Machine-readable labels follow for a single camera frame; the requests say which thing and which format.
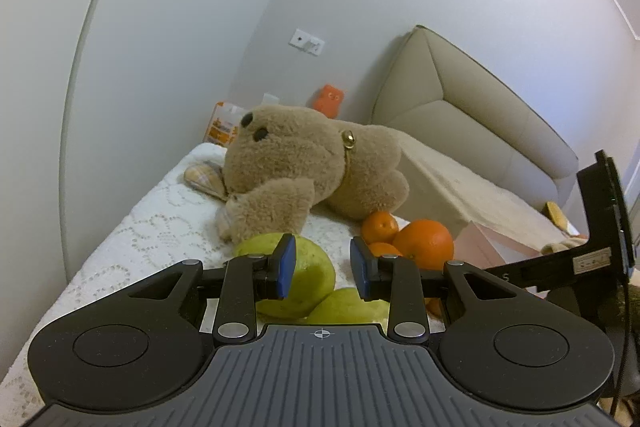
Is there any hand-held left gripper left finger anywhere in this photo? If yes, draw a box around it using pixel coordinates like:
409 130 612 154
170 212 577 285
125 234 298 344

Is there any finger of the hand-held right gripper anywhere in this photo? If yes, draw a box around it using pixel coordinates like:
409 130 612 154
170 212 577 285
484 252 576 294

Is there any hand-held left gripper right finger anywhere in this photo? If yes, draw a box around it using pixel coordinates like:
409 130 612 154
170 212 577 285
350 236 523 344

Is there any large green guava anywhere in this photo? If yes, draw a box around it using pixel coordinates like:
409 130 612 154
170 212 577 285
234 232 337 321

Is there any pink cardboard box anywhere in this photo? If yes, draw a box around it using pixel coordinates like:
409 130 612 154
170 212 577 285
451 221 551 295

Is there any large orange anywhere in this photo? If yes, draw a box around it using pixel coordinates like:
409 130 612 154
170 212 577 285
392 219 455 271

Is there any tan fleece blanket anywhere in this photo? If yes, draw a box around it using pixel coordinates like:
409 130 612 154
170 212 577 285
540 232 591 257

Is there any yellow pillow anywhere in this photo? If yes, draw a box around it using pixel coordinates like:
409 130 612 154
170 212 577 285
544 201 567 226

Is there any brown teddy bear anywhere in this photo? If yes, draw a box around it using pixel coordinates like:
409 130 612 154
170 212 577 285
184 104 411 246

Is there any beige bed sheet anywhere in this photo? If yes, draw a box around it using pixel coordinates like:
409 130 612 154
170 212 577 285
397 138 576 255

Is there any white lace mattress cover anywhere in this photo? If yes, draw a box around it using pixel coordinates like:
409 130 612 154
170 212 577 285
0 142 396 427

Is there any orange and white package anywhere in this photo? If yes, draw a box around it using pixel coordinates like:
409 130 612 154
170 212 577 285
203 101 247 146

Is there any beige padded headboard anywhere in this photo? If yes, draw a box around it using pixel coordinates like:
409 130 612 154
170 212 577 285
371 25 579 214

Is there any orange owl figure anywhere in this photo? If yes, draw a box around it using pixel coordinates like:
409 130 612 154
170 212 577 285
313 84 345 117

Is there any white wall socket panel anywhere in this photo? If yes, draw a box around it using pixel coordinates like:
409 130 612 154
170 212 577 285
290 28 326 57

